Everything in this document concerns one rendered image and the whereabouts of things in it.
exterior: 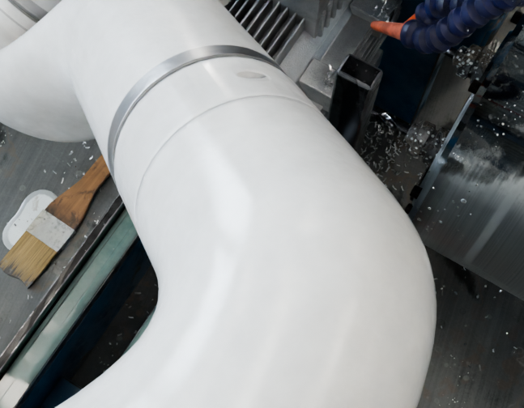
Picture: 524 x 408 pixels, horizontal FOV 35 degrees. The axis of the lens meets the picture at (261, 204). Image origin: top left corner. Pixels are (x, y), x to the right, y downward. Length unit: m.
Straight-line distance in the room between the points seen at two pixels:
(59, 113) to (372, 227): 0.26
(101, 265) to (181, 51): 0.58
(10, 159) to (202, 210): 0.84
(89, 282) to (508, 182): 0.44
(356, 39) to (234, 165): 0.57
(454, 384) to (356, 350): 0.77
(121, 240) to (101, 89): 0.55
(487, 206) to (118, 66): 0.44
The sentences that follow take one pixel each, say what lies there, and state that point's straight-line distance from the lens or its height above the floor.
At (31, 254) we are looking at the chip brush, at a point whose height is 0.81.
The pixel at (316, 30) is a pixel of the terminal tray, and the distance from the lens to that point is 0.81.
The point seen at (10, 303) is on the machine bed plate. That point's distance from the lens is 1.04.
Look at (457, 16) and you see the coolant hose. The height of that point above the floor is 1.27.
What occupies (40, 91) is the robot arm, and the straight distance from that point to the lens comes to 0.47.
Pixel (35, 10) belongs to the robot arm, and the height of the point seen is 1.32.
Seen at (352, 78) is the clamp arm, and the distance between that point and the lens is 0.61.
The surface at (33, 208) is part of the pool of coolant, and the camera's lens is 1.07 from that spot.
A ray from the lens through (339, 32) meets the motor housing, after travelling 0.85.
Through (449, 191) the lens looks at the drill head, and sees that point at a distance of 0.74.
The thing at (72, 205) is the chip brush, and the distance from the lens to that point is 1.06.
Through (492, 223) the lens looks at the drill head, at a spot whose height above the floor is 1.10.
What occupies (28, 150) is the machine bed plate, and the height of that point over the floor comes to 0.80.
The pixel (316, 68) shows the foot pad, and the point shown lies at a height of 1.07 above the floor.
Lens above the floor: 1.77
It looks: 68 degrees down
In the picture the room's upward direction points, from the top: 3 degrees clockwise
